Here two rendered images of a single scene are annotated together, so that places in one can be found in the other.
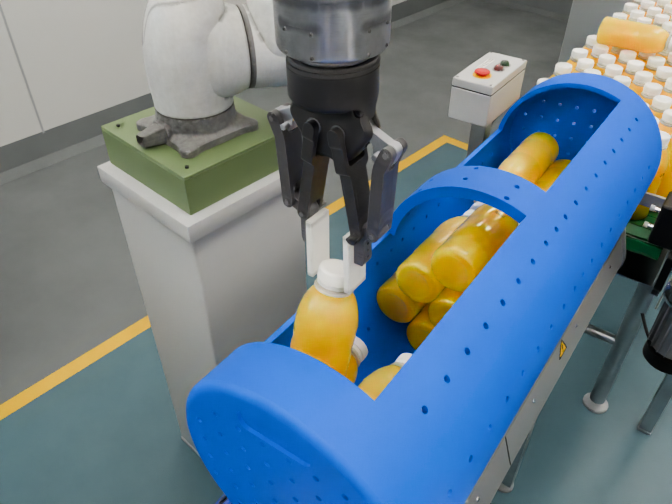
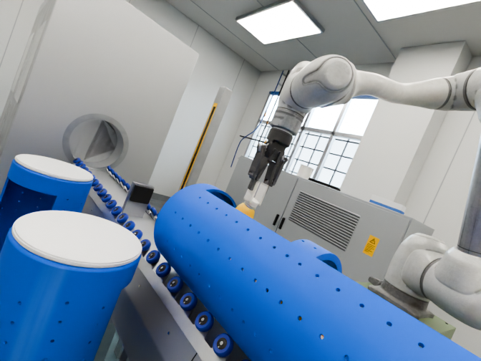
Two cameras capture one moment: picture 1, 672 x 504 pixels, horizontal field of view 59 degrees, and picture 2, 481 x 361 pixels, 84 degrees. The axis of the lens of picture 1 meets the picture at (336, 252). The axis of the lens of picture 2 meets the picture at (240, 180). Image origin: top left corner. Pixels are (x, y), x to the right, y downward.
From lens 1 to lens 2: 1.03 m
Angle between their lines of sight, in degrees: 95
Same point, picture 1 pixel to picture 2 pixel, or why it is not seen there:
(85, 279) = not seen: outside the picture
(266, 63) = (429, 278)
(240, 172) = not seen: hidden behind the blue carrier
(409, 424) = (196, 194)
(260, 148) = not seen: hidden behind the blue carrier
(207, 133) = (386, 291)
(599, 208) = (326, 304)
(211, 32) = (416, 250)
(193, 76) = (396, 261)
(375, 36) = (276, 119)
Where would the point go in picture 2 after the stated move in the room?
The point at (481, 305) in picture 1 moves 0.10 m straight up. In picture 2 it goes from (235, 214) to (250, 177)
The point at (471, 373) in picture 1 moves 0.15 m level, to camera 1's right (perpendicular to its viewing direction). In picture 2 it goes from (208, 210) to (188, 216)
